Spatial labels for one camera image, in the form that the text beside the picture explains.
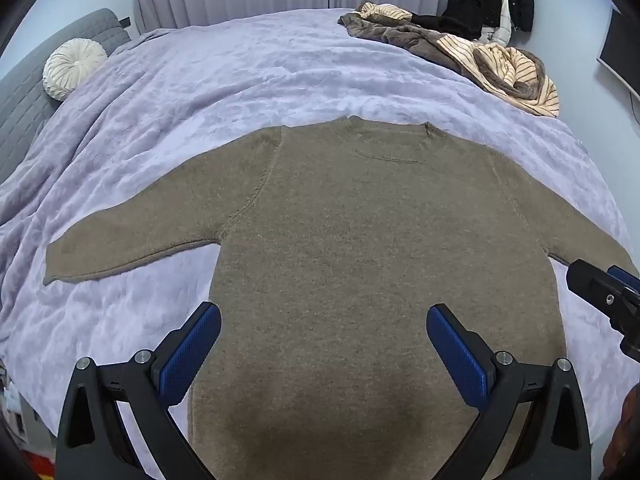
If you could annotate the lavender fleece blanket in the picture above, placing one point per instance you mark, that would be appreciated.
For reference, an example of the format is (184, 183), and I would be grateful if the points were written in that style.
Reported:
(225, 90)

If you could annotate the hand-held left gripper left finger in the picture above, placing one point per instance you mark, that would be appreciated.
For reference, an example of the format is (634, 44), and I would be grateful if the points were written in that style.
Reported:
(192, 350)

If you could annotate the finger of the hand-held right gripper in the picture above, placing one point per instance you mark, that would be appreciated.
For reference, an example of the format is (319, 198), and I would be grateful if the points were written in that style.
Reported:
(592, 285)
(625, 276)

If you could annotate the striped brown fleece garment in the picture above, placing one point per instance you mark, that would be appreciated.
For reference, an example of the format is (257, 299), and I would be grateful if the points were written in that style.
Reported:
(505, 70)

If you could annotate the black monitor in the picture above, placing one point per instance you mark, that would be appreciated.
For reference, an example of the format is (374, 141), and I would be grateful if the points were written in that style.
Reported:
(622, 50)

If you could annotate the person's right forearm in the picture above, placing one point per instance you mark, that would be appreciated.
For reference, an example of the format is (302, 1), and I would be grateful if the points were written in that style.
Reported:
(622, 435)

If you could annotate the olive brown knit sweater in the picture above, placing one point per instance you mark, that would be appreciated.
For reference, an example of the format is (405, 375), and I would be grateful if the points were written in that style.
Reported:
(350, 260)

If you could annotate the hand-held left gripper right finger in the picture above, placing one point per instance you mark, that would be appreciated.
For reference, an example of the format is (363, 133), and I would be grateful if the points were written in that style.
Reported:
(457, 355)

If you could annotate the round white pleated pillow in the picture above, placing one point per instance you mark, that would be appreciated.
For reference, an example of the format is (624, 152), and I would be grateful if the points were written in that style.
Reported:
(72, 69)

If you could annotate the grey quilted headboard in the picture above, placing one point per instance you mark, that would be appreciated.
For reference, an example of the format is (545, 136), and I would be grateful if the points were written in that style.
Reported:
(30, 95)

